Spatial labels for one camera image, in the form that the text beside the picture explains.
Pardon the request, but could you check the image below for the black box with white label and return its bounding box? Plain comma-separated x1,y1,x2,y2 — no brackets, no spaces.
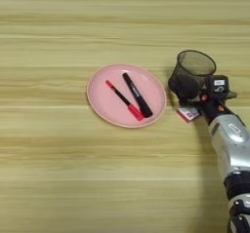
205,74,230,98

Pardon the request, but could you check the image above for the black mesh pen cup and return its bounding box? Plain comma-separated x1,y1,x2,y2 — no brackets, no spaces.
167,50,217,104

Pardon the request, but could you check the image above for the small red white box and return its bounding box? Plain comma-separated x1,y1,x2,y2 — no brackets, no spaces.
175,104,201,124

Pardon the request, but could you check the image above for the black marker pen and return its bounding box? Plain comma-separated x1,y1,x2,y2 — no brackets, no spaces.
121,72,154,119

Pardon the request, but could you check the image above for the red pen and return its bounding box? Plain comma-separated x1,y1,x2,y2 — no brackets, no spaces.
104,79,146,122

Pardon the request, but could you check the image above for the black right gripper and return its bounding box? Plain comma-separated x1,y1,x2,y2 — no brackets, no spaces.
180,75,238,125

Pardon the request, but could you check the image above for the pink round plate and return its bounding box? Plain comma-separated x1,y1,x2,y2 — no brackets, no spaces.
86,63,168,129

